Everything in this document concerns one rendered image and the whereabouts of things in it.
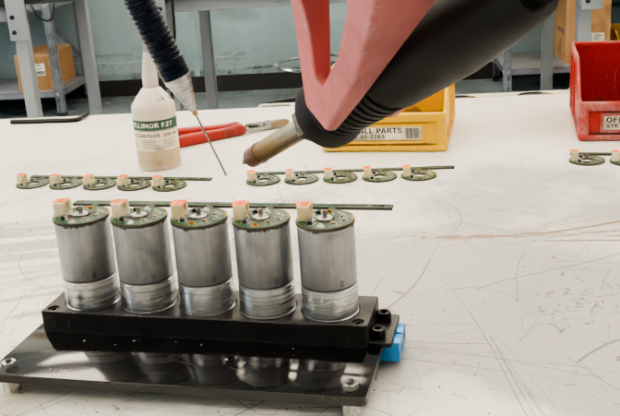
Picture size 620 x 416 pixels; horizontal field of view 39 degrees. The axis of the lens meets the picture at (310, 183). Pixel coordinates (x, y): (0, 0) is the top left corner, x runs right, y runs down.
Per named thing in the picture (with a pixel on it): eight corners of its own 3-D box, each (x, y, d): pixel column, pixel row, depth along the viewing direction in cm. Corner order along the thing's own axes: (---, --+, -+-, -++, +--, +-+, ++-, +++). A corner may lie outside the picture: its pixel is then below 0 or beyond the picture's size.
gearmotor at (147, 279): (167, 332, 39) (153, 223, 38) (115, 329, 40) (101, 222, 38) (186, 308, 41) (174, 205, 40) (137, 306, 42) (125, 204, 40)
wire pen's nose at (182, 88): (179, 113, 35) (161, 79, 34) (204, 101, 35) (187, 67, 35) (183, 119, 34) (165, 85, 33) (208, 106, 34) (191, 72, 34)
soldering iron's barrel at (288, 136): (240, 180, 35) (315, 139, 29) (229, 143, 35) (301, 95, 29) (272, 172, 36) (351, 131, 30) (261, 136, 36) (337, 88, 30)
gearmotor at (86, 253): (109, 329, 40) (93, 222, 38) (59, 326, 40) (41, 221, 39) (131, 305, 42) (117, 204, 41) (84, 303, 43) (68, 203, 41)
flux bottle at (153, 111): (132, 171, 69) (115, 43, 66) (147, 159, 72) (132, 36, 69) (173, 171, 68) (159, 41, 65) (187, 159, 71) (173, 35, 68)
